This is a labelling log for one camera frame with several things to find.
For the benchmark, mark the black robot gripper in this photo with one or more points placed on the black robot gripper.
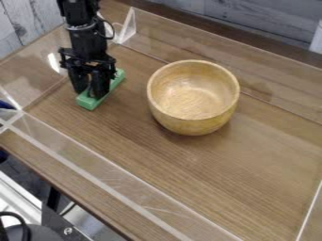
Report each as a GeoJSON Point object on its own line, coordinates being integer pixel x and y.
{"type": "Point", "coordinates": [87, 58]}

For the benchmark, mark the green rectangular block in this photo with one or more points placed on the green rectangular block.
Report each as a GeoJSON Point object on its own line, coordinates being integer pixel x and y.
{"type": "Point", "coordinates": [101, 85]}

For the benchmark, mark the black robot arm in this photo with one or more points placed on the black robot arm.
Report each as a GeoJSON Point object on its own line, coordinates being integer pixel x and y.
{"type": "Point", "coordinates": [80, 13]}

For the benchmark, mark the light wooden bowl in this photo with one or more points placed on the light wooden bowl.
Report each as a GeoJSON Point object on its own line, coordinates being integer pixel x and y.
{"type": "Point", "coordinates": [192, 96]}

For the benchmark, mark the blue object at left edge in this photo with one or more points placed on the blue object at left edge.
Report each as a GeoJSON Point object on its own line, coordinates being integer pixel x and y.
{"type": "Point", "coordinates": [5, 105]}

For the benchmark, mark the black metal table leg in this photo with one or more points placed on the black metal table leg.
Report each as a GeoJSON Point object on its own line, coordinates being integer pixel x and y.
{"type": "Point", "coordinates": [53, 199]}

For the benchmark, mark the grey round stool seat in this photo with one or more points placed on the grey round stool seat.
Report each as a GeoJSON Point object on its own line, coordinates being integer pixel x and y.
{"type": "Point", "coordinates": [39, 233]}

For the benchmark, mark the clear acrylic tray wall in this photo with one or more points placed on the clear acrylic tray wall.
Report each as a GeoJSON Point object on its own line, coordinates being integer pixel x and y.
{"type": "Point", "coordinates": [244, 184]}

